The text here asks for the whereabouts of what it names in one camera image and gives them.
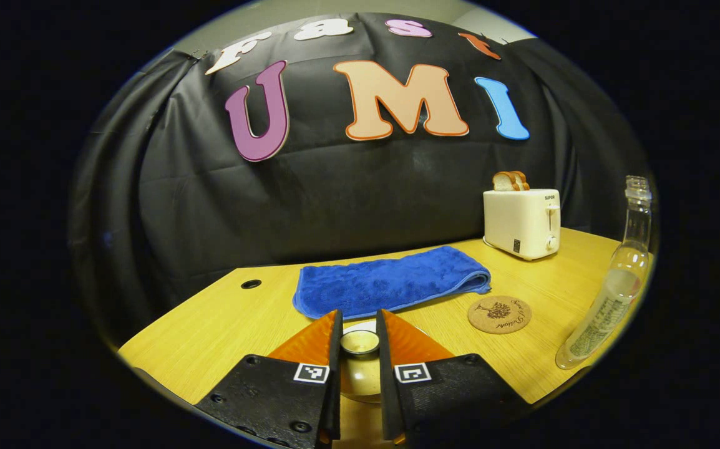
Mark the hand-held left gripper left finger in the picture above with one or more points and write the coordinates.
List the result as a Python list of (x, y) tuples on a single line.
[(335, 374)]

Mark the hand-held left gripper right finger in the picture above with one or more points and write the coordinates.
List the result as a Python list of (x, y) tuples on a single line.
[(386, 386)]

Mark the beige teacup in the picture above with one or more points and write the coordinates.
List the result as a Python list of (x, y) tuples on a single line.
[(360, 325)]

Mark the round cork coaster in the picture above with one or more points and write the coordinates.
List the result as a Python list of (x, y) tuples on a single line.
[(499, 314)]

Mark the clear glass water bottle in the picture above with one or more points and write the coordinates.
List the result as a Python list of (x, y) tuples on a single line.
[(609, 305)]

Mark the blue towel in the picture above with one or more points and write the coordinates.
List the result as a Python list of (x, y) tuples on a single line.
[(385, 280)]

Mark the black backdrop cloth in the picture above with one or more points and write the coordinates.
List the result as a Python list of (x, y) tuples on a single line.
[(335, 199)]

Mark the white toaster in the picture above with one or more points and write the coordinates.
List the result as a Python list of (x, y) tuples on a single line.
[(519, 221)]

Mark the toast slice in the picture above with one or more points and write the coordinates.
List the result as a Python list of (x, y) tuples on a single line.
[(503, 182), (523, 179)]

